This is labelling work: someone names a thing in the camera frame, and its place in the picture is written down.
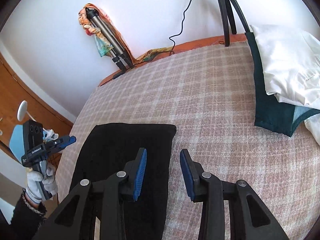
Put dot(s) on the orange patterned scarf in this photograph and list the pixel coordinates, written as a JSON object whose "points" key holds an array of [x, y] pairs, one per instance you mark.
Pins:
{"points": [[150, 53]]}

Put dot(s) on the light blue chair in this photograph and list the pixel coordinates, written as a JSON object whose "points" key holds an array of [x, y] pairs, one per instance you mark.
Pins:
{"points": [[15, 140]]}

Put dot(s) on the folded silver tripod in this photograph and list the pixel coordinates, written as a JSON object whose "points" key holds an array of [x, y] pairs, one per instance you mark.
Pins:
{"points": [[105, 27]]}

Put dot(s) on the beige plaid blanket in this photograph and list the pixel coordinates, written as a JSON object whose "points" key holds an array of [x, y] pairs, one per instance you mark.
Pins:
{"points": [[200, 105]]}

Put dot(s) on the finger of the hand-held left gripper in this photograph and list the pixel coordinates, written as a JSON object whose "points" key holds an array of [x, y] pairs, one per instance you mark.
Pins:
{"points": [[65, 141]]}

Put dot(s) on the dark green cloth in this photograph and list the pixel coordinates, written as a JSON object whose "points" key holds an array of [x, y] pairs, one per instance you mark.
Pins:
{"points": [[270, 105]]}

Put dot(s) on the black t-shirt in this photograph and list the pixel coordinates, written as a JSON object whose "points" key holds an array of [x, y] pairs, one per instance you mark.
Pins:
{"points": [[105, 145]]}

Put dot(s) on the small black tripod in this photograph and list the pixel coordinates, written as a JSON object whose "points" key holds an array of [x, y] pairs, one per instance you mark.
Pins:
{"points": [[226, 17]]}

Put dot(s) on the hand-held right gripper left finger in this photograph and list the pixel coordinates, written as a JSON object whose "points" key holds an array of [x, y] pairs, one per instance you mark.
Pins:
{"points": [[140, 175]]}

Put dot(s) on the person's left hand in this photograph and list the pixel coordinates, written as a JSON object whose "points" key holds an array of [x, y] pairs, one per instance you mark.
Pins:
{"points": [[33, 182]]}

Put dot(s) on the white folded clothes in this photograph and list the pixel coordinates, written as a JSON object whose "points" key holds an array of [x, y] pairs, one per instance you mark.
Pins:
{"points": [[282, 62]]}

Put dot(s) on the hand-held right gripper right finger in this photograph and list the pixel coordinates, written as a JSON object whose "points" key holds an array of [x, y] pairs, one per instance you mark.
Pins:
{"points": [[186, 175]]}

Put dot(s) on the person's left forearm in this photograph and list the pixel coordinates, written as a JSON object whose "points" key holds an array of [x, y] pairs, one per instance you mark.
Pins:
{"points": [[25, 215]]}

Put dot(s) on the colourful patterned scarf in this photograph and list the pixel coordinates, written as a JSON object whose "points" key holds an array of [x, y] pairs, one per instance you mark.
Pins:
{"points": [[102, 46]]}

